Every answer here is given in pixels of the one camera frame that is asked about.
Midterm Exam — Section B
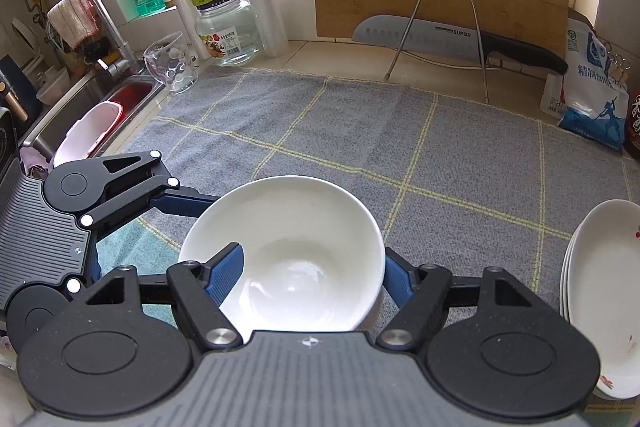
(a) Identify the short plastic wrap roll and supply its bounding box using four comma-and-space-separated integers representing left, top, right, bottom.
157, 0, 211, 60

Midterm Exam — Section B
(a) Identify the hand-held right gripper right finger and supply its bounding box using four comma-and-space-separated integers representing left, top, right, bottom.
376, 252, 533, 350

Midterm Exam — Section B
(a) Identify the metal binder clip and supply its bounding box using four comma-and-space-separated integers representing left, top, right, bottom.
606, 41, 632, 84

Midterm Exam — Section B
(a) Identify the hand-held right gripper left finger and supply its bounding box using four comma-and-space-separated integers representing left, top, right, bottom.
87, 243, 246, 350

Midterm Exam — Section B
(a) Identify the blue white salt bag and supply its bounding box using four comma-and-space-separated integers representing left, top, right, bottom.
540, 18, 632, 154

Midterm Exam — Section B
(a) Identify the black handled kitchen knife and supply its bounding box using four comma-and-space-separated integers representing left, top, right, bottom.
351, 13, 570, 76

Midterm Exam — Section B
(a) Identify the metal wire rack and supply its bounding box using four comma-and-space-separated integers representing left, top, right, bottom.
384, 0, 503, 104

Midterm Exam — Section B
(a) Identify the red basin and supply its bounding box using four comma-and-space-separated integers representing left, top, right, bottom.
105, 82, 154, 120

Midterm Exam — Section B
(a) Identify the clear patterned glass cup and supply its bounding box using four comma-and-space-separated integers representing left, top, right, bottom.
143, 32, 194, 94

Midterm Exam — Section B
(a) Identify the white plate small brown stain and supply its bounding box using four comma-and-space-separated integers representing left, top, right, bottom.
571, 199, 640, 400

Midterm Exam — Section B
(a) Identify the plain white bowl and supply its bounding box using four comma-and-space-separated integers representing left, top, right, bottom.
178, 176, 386, 344

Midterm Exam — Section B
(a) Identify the grey checked dish mat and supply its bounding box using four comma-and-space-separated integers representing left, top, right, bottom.
95, 67, 640, 408

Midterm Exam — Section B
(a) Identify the white pink plastic bowl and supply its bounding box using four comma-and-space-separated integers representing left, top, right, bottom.
52, 102, 124, 168

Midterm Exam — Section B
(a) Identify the glass jar yellow black lid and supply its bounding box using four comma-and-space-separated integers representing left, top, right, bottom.
190, 0, 264, 66

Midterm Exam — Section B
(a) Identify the dark vinegar bottle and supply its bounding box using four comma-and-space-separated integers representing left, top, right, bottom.
622, 91, 640, 158

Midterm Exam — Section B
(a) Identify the steel sink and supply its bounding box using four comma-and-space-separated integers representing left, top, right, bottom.
20, 66, 167, 168

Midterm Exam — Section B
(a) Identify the steel faucet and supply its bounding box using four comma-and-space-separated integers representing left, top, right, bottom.
75, 0, 139, 78

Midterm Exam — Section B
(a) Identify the pink striped towel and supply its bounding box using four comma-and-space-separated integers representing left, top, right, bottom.
47, 0, 104, 50

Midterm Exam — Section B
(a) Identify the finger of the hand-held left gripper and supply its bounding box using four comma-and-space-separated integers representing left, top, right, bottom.
65, 231, 103, 295
80, 150, 221, 230

